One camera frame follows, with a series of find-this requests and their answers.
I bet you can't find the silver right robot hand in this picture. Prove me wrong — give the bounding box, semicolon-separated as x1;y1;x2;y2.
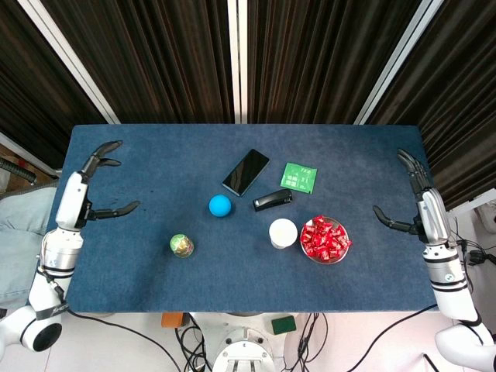
372;148;453;246

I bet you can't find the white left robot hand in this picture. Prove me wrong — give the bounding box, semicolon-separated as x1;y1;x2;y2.
55;139;141;233

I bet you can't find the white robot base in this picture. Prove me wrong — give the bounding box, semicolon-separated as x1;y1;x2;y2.
191;312;298;372

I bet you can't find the bowl of red candies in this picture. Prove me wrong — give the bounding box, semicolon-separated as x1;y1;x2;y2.
299;215;352;265

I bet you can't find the green round can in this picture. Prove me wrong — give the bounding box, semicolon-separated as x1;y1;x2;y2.
169;232;195;259

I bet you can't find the white paper cup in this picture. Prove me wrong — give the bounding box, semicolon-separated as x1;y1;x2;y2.
268;218;299;250

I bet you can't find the black power adapter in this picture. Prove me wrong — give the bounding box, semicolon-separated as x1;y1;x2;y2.
468;250;496;267

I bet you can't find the black ribbed tube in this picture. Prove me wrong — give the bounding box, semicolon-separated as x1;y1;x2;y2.
0;157;38;185

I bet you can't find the person's blue jeans leg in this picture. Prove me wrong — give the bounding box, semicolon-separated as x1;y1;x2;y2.
0;185;59;311

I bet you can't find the dark brown curtain panel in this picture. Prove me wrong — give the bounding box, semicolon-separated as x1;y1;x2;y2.
246;0;423;125
366;0;496;212
38;0;236;125
0;0;109;167

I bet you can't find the green sachet packet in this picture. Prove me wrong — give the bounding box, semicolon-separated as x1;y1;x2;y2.
279;161;319;194

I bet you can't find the blue felt table cloth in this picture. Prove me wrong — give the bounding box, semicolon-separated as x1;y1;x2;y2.
45;123;442;314

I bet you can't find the blue ball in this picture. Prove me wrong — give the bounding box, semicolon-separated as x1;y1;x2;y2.
208;194;233;218

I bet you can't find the black stapler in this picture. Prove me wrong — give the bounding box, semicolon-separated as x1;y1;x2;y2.
252;188;294;212

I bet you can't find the black smartphone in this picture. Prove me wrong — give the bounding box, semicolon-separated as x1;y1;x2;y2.
222;148;270;198

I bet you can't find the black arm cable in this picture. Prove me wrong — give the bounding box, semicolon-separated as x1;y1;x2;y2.
346;304;439;372

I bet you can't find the white frame post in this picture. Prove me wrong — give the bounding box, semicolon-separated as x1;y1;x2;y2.
354;0;445;125
227;0;249;125
17;0;122;125

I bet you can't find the black cable bundle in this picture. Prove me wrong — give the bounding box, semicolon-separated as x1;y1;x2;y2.
174;314;213;372
282;312;331;372

